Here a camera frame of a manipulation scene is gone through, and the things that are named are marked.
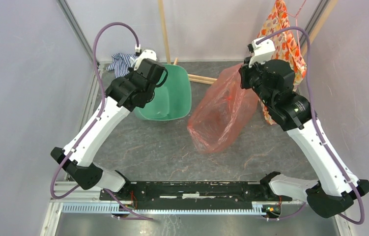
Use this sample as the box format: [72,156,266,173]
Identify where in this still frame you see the wooden rack frame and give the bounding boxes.
[157,0,339,86]

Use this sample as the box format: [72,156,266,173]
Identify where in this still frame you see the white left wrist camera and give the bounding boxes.
[132,49,158,71]

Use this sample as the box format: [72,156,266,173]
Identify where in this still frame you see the left aluminium corner post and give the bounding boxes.
[57,0,94,62]

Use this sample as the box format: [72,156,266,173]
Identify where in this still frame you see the right aluminium corner post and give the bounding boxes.
[304,0,337,43]

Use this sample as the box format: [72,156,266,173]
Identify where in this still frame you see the slotted cable duct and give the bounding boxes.
[62,202,266,216]

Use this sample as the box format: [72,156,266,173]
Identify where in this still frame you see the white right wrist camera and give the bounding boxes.
[247,37,275,68]

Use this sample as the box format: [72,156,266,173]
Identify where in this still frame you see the green plastic trash bin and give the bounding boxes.
[134,64,192,121]

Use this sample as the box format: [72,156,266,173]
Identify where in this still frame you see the aluminium corner post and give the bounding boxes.
[304,0,337,43]
[57,0,94,62]

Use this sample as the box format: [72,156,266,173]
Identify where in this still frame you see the floral orange cloth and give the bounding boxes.
[256,0,308,126]

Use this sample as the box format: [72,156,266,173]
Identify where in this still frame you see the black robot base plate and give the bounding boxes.
[99,181,292,210]

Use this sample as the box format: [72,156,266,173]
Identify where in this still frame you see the blue white striped cloth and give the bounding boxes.
[106,53,138,78]

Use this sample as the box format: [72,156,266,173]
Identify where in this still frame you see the pink wire hanger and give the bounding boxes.
[283,0,307,28]

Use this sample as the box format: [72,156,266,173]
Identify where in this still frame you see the red plastic trash bag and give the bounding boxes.
[187,64,258,153]

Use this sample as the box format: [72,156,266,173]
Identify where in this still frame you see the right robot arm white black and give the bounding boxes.
[239,57,369,218]

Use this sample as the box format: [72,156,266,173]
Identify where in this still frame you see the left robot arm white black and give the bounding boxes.
[51,59,168,201]

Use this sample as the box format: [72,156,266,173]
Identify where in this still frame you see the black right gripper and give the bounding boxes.
[239,54,275,108]

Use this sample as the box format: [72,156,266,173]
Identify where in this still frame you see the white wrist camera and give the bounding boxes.
[247,37,275,68]
[132,49,158,71]

